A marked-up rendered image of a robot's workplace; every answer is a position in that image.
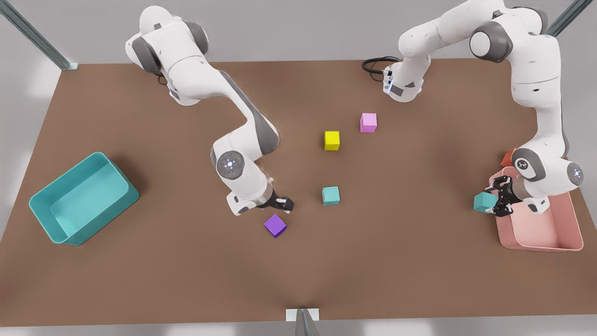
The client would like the pink plastic bin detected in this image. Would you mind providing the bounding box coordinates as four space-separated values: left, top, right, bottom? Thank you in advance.
489 167 584 252

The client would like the purple cube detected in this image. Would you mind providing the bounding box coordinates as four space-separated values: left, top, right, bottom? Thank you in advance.
264 214 287 238

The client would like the silver frame post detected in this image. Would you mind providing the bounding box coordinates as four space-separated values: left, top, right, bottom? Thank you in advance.
545 0 594 37
285 308 320 336
0 0 79 71

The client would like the teal plastic bin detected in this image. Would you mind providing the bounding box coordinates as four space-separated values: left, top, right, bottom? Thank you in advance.
29 152 140 246

